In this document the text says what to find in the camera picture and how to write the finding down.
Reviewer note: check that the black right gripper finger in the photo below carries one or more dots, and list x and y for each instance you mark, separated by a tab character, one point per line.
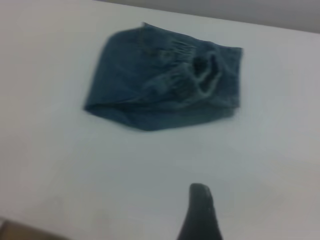
200	215

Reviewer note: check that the blue denim shorts basketball print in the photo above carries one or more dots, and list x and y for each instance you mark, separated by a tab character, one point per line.
155	90

